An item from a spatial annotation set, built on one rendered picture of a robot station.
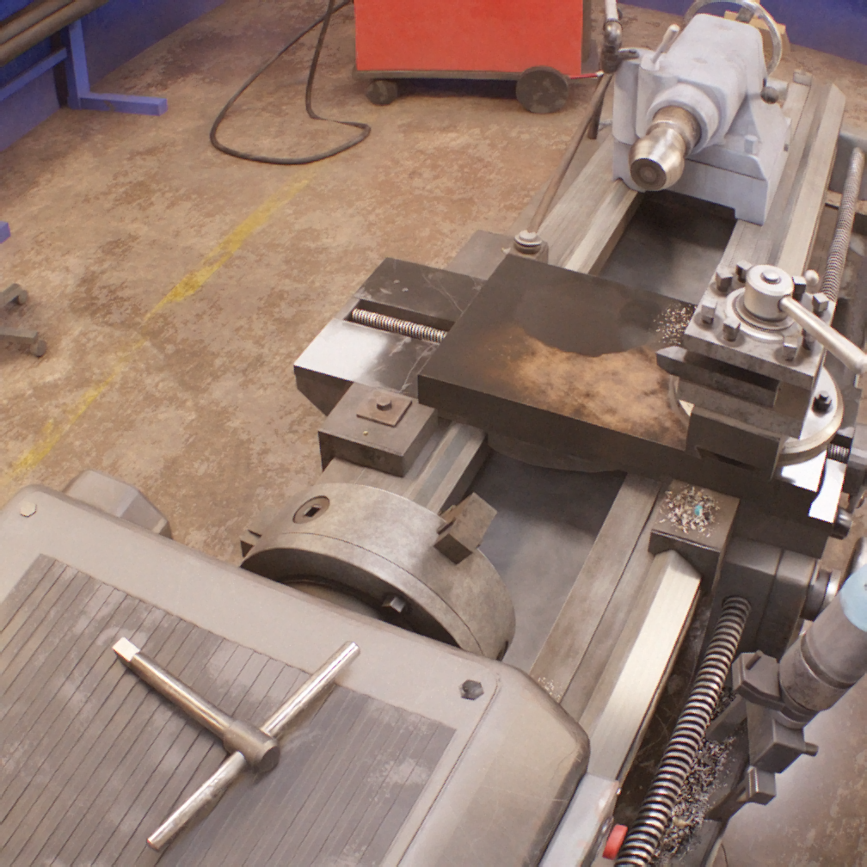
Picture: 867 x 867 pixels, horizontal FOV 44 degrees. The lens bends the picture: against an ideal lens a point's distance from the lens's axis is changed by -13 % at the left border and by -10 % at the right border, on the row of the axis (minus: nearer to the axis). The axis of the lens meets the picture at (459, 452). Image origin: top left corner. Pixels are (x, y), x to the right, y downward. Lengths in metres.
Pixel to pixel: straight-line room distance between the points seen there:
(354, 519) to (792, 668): 0.51
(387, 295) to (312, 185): 2.10
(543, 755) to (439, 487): 0.86
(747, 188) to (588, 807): 1.54
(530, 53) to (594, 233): 2.32
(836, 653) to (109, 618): 0.74
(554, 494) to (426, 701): 1.01
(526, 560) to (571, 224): 0.69
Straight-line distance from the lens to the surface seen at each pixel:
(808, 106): 2.76
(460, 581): 1.00
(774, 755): 1.28
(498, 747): 0.72
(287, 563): 1.01
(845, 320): 2.74
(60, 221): 4.04
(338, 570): 0.98
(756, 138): 2.10
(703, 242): 2.29
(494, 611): 1.03
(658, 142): 1.76
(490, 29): 4.27
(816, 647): 1.22
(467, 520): 0.99
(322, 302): 3.32
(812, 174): 2.39
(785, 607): 1.59
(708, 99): 1.95
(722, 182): 2.14
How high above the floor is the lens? 1.94
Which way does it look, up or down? 43 degrees down
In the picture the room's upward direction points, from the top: straight up
